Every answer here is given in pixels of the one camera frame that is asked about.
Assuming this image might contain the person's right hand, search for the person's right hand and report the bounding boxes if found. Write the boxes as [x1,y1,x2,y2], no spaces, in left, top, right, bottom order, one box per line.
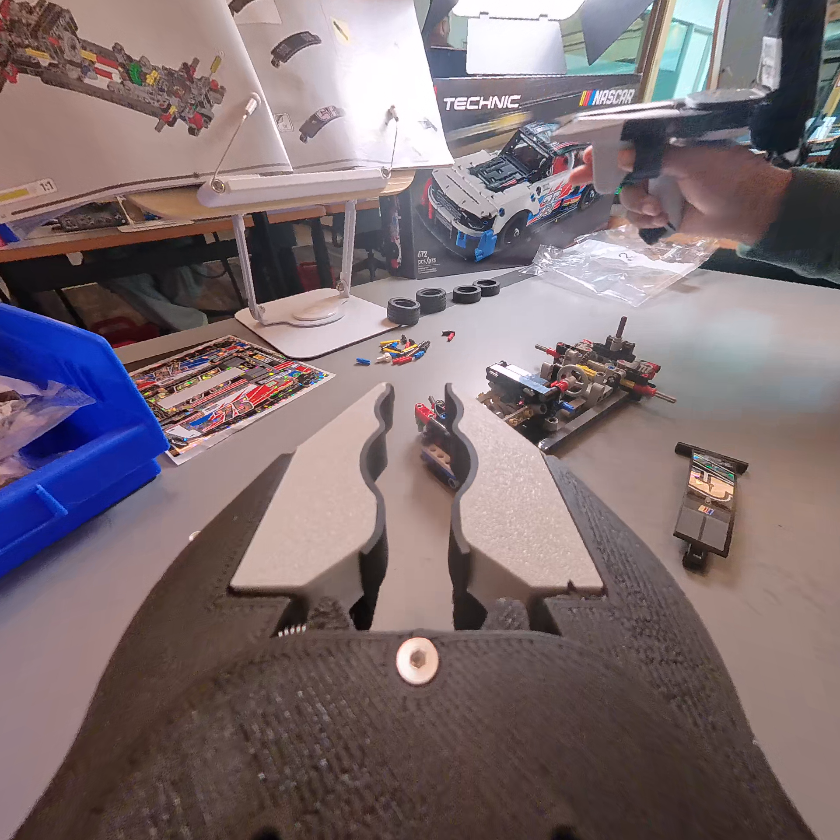
[581,141,791,247]

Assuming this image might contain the black curved lego panel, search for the black curved lego panel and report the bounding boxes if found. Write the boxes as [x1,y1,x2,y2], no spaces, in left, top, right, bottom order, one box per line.
[672,441,750,571]

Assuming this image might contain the colourful sticker sheet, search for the colourful sticker sheet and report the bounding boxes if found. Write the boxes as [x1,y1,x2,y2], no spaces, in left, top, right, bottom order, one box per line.
[128,335,336,467]

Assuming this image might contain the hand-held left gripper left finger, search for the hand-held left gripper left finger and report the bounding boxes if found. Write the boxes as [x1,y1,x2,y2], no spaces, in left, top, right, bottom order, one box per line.
[228,382,396,627]

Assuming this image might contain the instruction booklet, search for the instruction booklet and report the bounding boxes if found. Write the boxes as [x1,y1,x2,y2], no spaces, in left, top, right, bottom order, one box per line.
[0,0,455,223]

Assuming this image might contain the pile of small lego pieces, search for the pile of small lego pieces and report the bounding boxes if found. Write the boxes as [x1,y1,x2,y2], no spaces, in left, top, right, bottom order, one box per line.
[375,333,432,363]

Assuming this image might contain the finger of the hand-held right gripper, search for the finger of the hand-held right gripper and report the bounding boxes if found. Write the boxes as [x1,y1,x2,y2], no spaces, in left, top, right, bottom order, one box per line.
[561,98,691,193]

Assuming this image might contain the lego set box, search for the lego set box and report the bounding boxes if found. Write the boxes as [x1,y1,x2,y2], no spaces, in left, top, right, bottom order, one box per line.
[394,0,657,282]

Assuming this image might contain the clear plastic bag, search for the clear plastic bag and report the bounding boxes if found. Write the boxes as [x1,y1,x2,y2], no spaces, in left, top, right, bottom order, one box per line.
[533,223,719,308]

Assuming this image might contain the white book stand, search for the white book stand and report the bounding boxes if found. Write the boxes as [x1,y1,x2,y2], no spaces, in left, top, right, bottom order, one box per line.
[121,92,414,361]

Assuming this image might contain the person's right forearm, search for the person's right forearm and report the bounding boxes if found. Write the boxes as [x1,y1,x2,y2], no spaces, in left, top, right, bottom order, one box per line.
[742,164,840,287]

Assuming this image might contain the blue plastic bin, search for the blue plastic bin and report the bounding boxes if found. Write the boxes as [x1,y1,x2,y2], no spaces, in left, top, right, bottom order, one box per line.
[0,302,170,578]

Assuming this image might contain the lego car chassis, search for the lego car chassis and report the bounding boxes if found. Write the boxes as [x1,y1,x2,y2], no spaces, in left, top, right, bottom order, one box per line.
[413,317,677,492]

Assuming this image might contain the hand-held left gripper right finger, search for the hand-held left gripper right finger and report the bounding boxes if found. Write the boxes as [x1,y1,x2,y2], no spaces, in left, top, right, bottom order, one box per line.
[444,382,606,632]

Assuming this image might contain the clear bag of lego parts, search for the clear bag of lego parts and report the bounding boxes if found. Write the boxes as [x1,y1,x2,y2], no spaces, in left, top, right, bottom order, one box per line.
[0,374,99,490]

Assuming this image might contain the brown wooden table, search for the brown wooden table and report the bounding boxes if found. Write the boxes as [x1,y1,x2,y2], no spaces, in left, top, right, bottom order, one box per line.
[0,197,408,296]

